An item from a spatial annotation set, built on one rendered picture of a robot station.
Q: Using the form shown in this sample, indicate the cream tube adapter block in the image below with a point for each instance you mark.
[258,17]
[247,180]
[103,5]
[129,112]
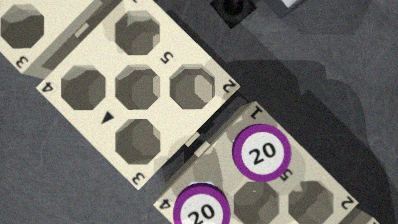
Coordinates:
[37,40]
[356,216]
[274,202]
[151,104]

